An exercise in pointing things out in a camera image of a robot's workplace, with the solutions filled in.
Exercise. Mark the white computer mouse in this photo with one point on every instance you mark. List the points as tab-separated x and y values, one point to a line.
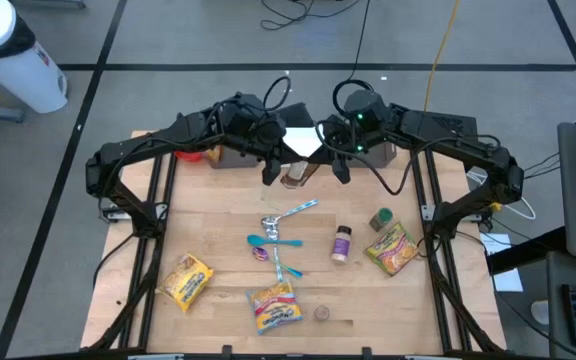
541	312

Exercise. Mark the purple label spice bottle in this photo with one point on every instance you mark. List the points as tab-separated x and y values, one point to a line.
341	246

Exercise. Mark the black flat panel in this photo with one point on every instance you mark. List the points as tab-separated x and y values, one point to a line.
298	115

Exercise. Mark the orange ramen pack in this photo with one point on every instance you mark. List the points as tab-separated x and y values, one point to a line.
214	155

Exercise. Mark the white trash can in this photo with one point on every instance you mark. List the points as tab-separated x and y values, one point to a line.
18	75

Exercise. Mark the blue pink ramen pack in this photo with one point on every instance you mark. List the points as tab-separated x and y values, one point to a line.
274	307

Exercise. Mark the green lid spice jar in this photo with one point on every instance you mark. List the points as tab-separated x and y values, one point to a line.
382	217

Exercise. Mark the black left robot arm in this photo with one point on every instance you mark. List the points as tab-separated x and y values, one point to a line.
133	147

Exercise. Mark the teal plastic spoon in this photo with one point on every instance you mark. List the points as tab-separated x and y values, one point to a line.
257	241

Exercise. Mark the purple bowl spoon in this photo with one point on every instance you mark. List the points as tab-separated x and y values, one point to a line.
260	254

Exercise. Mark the black perforated panel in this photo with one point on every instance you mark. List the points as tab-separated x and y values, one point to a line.
455	125

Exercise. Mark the red bowl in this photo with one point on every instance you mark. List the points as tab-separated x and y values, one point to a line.
188	157

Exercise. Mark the brown food packet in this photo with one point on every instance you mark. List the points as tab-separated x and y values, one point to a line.
297	175

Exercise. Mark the green yellow ramen pack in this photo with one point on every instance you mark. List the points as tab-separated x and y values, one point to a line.
392	250

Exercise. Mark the silver mounting plate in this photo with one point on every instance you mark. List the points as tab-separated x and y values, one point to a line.
115	215
427	212

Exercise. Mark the white paper sheet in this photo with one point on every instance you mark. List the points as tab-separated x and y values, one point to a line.
510	281

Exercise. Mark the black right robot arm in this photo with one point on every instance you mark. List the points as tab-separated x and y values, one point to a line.
448	137

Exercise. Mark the white plastic tray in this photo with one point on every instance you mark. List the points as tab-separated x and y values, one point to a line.
302	141

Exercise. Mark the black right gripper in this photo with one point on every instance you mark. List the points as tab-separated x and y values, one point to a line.
343	140

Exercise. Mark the black desk beam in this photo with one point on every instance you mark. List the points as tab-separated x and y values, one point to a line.
528	252

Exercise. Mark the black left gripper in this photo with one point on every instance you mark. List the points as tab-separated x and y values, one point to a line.
255	127

